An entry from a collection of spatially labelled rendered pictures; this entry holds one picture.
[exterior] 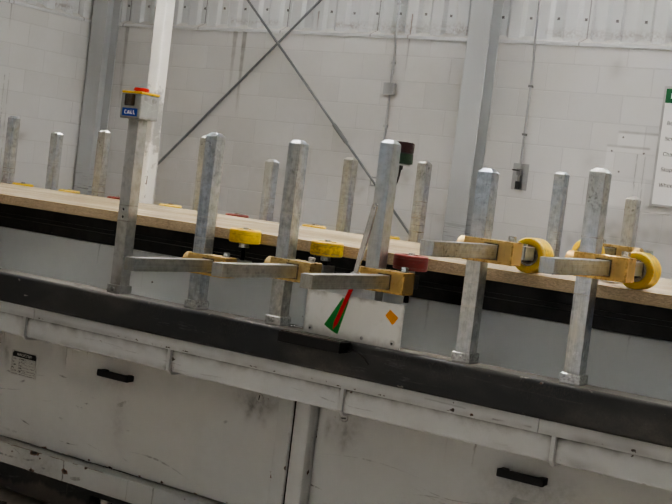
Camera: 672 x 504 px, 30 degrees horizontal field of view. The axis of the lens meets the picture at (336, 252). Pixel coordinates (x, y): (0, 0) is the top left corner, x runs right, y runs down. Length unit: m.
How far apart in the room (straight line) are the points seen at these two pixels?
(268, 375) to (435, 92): 8.13
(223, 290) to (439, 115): 7.74
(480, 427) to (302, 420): 0.63
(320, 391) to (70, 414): 1.06
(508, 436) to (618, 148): 7.65
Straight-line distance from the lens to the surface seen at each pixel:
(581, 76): 10.43
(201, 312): 3.07
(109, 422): 3.66
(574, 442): 2.64
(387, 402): 2.83
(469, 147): 10.56
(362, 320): 2.82
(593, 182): 2.58
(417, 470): 3.07
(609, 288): 2.75
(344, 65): 11.52
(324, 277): 2.55
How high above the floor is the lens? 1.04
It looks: 3 degrees down
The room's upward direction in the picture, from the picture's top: 7 degrees clockwise
